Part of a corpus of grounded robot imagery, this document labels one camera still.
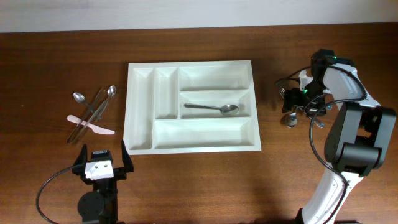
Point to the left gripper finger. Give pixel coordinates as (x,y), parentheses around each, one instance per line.
(128,165)
(80,162)

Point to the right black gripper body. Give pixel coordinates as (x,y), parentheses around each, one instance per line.
(309,99)

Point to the large steel spoon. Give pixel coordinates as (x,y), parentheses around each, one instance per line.
(226,110)
(291,120)

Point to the steel fork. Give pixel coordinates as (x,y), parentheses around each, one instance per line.
(318,122)

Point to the steel kitchen tongs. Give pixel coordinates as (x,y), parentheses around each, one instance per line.
(80,127)

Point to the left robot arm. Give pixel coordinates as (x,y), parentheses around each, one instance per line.
(100,205)

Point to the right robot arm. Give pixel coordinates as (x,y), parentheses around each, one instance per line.
(358,139)

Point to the pink plastic knife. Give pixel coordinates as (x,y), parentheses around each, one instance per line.
(94,128)

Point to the white plastic cutlery tray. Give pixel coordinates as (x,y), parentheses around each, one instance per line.
(156,121)

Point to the small steel teaspoon left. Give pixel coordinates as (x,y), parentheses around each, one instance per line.
(81,99)

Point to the small steel teaspoon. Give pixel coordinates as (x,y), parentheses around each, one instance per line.
(81,99)
(111,93)

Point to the small steel teaspoon right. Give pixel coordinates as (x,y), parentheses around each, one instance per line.
(111,93)

